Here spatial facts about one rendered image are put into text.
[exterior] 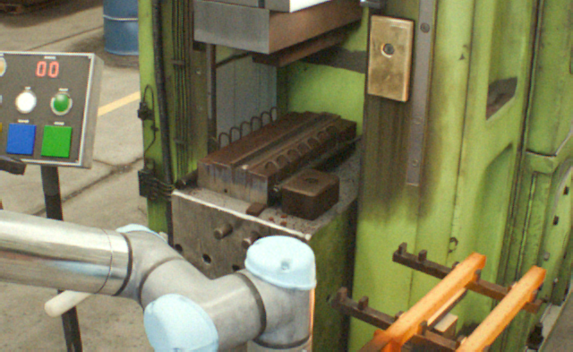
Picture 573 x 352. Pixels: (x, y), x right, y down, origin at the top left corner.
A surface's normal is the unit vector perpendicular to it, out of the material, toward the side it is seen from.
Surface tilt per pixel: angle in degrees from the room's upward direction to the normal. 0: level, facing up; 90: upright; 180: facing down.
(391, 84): 90
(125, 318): 0
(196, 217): 90
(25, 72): 60
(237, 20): 90
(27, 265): 94
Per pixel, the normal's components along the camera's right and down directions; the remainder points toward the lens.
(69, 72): -0.11, -0.11
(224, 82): 0.84, 0.23
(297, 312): 0.56, 0.38
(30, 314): 0.02, -0.92
